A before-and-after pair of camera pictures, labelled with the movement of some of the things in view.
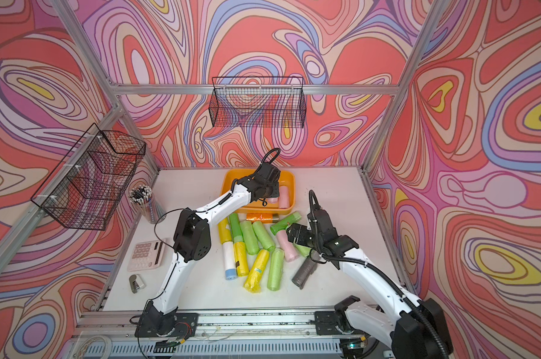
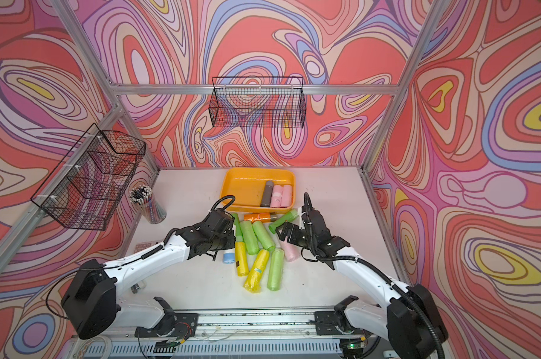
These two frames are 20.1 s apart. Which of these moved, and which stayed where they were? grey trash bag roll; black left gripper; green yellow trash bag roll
Moved: black left gripper; grey trash bag roll
Stayed: green yellow trash bag roll
